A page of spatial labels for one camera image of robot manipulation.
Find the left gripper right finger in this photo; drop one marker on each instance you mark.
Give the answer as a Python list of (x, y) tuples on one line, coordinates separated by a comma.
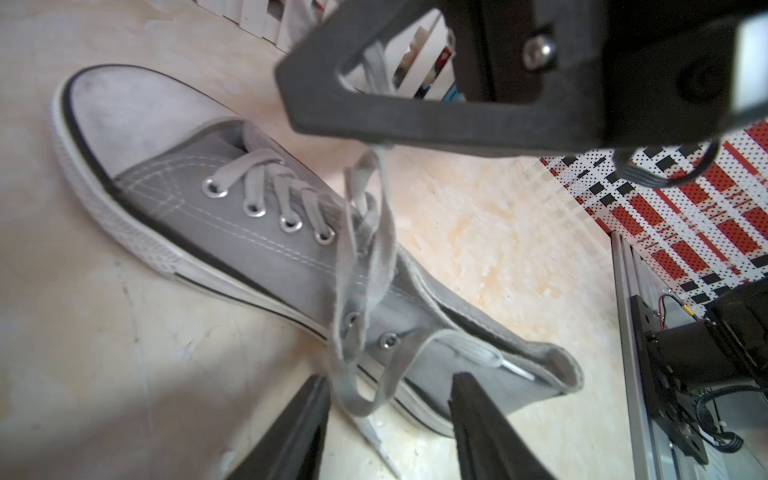
[(488, 447)]

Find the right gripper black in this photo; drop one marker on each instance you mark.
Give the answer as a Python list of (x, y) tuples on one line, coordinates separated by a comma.
[(677, 72)]

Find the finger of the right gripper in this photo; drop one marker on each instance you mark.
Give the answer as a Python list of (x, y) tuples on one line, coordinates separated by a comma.
[(531, 73)]

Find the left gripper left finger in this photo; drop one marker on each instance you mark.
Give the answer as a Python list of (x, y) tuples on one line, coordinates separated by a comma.
[(292, 447)]

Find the grey shoelace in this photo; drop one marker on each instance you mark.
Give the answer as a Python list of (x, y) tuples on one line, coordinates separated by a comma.
[(366, 265)]

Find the grey canvas sneaker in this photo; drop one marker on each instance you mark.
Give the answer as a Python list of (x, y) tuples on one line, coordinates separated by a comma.
[(136, 146)]

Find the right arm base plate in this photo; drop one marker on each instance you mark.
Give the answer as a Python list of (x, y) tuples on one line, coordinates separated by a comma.
[(667, 402)]

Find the aluminium front rail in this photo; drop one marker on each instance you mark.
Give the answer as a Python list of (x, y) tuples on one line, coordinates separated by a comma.
[(696, 383)]

